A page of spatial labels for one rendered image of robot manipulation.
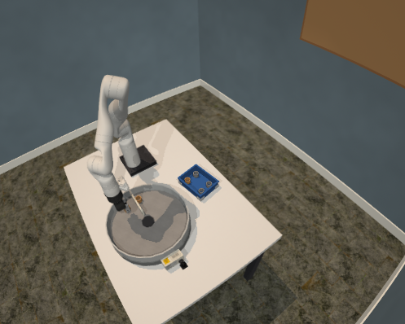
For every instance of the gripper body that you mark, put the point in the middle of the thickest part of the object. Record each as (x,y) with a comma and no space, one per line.
(115,195)

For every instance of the blue crate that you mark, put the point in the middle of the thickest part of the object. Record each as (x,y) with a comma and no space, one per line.
(198,182)

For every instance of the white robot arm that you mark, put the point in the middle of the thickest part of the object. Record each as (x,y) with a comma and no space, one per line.
(100,167)

